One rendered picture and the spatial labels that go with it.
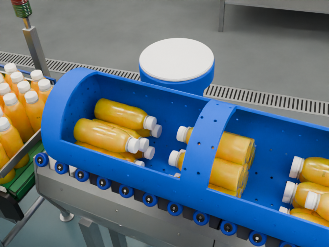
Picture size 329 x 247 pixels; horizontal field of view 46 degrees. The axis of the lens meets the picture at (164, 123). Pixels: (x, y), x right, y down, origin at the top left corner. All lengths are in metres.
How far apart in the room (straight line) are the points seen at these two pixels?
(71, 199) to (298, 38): 2.83
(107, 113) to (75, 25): 2.92
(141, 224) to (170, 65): 0.58
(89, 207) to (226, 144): 0.51
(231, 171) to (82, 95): 0.51
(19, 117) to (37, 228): 1.07
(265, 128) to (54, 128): 0.56
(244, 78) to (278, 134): 2.05
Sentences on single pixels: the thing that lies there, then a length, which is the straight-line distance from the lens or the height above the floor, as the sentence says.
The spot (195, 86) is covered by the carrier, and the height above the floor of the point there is 0.99.
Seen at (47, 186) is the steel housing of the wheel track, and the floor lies 0.87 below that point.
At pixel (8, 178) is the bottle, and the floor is 0.92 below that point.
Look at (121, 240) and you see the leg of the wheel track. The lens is 1.80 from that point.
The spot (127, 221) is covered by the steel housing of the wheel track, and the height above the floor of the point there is 0.85.
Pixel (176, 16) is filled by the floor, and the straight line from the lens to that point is 3.94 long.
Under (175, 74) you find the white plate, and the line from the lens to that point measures 1.36.
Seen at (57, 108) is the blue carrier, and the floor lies 1.20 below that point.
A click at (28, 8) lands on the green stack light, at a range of 1.60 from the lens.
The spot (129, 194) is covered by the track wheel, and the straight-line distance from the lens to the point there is 1.09.
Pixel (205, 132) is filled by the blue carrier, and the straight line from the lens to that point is 0.87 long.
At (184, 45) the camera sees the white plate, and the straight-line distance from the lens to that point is 1.51.
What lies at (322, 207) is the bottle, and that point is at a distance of 0.92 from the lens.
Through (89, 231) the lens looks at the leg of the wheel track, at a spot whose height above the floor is 0.60.
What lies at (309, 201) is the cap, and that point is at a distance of 0.92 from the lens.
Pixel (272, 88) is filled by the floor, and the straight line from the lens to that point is 3.03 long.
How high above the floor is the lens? 1.83
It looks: 43 degrees down
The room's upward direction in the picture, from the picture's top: 4 degrees counter-clockwise
